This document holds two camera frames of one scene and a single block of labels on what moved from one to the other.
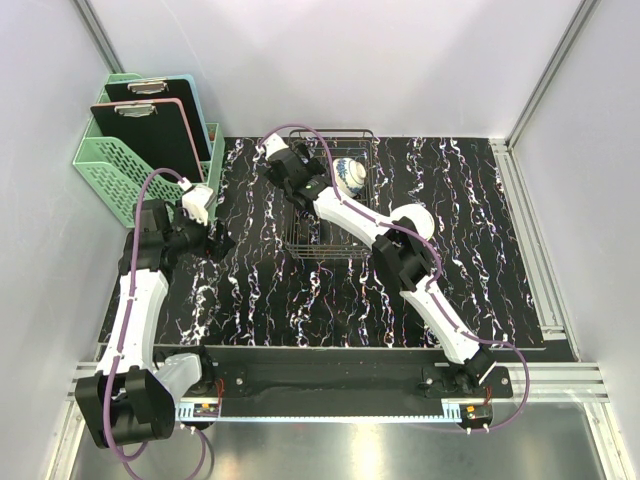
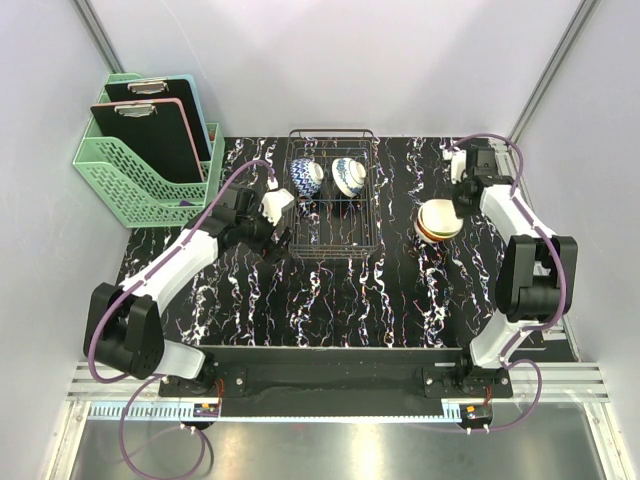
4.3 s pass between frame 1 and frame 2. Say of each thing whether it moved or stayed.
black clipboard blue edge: stayed
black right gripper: moved
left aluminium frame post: stayed
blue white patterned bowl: stayed
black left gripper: moved
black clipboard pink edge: stayed
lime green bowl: moved
